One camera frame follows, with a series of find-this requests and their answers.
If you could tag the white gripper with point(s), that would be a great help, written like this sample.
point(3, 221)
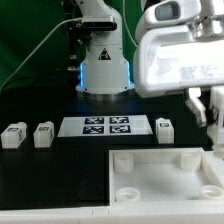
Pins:
point(170, 59)

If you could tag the white square tabletop tray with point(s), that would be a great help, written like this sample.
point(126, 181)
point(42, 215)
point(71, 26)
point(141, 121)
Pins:
point(167, 175)

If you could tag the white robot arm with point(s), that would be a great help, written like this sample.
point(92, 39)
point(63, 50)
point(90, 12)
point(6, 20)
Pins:
point(104, 71)

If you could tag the white front fence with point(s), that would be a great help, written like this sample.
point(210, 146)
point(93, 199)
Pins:
point(190, 212)

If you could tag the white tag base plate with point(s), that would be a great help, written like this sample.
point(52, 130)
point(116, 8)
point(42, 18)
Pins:
point(105, 126)

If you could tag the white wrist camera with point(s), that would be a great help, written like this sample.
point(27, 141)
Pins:
point(167, 13)

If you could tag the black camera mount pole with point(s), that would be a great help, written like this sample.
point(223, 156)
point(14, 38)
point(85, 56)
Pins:
point(77, 36)

